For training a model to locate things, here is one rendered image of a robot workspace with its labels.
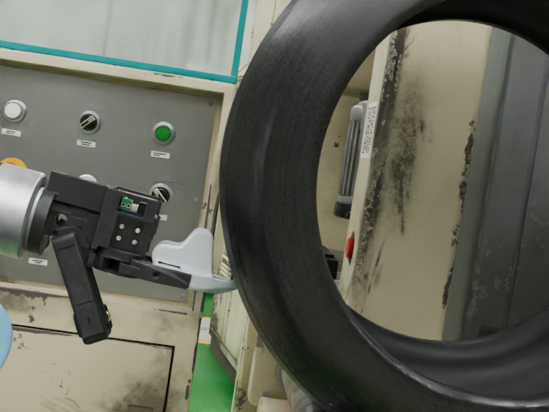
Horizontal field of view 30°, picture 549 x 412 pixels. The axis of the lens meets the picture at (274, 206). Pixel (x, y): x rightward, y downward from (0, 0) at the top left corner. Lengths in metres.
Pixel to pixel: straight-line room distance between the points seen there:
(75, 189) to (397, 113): 0.47
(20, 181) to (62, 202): 0.05
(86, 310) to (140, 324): 0.62
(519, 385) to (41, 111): 0.87
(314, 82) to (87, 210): 0.27
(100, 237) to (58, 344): 0.66
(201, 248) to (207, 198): 0.65
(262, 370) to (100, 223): 0.38
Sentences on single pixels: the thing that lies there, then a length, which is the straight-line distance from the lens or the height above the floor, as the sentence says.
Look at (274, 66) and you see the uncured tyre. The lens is 0.96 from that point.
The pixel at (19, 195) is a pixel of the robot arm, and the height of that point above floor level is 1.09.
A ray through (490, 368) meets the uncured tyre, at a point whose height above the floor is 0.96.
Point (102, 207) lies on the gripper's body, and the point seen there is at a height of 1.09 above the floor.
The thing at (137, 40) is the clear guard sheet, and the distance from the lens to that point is 1.66.
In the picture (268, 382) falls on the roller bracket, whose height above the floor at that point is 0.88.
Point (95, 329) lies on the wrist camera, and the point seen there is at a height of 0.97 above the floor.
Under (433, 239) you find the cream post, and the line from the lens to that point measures 1.34.
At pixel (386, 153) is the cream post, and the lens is 1.32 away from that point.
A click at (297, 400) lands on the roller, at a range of 1.12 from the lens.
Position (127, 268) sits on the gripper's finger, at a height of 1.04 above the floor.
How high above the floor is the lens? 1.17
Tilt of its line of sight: 3 degrees down
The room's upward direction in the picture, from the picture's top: 9 degrees clockwise
